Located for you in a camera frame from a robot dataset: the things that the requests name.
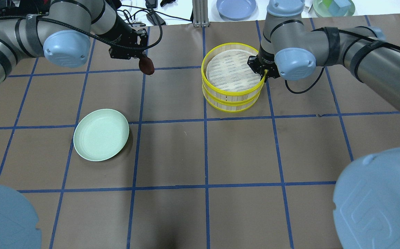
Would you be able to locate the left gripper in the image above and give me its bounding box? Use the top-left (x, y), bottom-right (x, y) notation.
top-left (108, 24), bottom-right (149, 63)

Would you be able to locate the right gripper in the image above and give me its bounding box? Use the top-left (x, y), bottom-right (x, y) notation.
top-left (247, 52), bottom-right (279, 79)

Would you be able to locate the brown steamed bun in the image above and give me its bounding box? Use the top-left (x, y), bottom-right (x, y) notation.
top-left (138, 57), bottom-right (155, 75)

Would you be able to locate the yellow bamboo steamer tray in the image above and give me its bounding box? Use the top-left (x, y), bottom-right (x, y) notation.
top-left (202, 84), bottom-right (264, 113)

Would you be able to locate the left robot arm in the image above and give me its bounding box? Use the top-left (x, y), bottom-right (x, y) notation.
top-left (0, 0), bottom-right (154, 249)

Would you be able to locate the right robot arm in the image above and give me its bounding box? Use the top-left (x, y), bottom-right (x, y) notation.
top-left (205, 66), bottom-right (400, 249)

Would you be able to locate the black power adapter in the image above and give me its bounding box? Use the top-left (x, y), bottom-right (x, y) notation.
top-left (146, 12), bottom-right (166, 26)

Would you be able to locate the blue plate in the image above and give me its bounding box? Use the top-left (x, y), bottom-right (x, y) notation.
top-left (216, 0), bottom-right (257, 20)

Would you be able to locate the green plate with blocks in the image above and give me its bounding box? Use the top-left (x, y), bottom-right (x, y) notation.
top-left (313, 0), bottom-right (356, 17)

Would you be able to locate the light green plate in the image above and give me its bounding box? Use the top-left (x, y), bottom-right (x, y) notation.
top-left (73, 109), bottom-right (130, 162)

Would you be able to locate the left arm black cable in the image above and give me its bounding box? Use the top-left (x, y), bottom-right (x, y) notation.
top-left (0, 16), bottom-right (163, 52)

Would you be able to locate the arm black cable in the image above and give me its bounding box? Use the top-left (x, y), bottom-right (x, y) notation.
top-left (0, 16), bottom-right (163, 52)
top-left (284, 66), bottom-right (325, 94)

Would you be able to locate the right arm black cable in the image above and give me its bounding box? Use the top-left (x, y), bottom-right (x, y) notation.
top-left (284, 66), bottom-right (325, 94)

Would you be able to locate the aluminium frame post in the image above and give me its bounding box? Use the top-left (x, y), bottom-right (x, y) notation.
top-left (192, 0), bottom-right (210, 27)

